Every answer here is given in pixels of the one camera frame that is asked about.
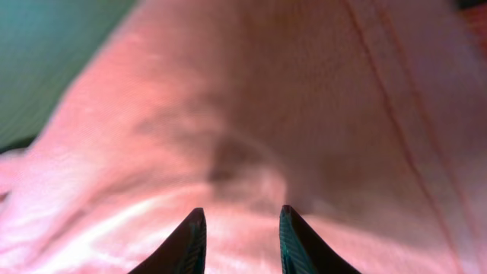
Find orange polo shirt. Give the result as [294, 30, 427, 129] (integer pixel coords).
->
[1, 1, 486, 273]

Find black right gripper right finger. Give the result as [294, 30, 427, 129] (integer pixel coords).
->
[279, 205, 360, 274]

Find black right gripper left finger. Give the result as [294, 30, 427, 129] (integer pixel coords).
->
[129, 208, 207, 274]

